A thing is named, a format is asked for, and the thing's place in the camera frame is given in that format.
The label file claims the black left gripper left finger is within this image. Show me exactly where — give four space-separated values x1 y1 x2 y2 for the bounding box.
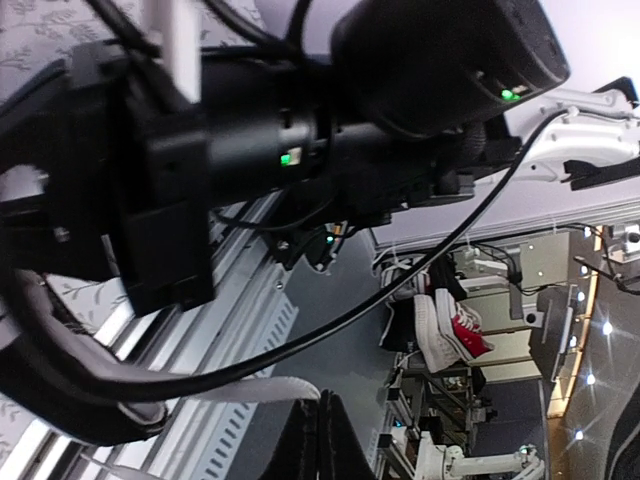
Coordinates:
259 400 320 480

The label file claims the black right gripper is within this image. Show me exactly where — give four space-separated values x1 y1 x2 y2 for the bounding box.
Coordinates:
1 42 214 315

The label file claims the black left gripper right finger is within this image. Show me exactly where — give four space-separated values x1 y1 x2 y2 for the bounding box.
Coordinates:
319 390 375 480

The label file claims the black white canvas sneaker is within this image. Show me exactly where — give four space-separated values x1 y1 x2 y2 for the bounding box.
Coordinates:
1 227 320 446

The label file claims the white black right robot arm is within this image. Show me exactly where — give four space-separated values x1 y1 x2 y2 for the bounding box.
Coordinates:
1 1 639 313

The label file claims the red white spare sneaker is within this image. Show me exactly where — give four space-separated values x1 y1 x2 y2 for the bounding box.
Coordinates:
435 288 495 362

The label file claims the floral patterned table mat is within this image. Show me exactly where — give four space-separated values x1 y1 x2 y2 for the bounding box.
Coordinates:
0 0 271 446

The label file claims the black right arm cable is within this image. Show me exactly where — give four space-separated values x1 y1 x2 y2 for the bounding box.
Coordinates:
0 109 581 406

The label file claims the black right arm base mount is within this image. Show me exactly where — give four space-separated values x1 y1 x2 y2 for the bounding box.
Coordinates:
262 221 360 274

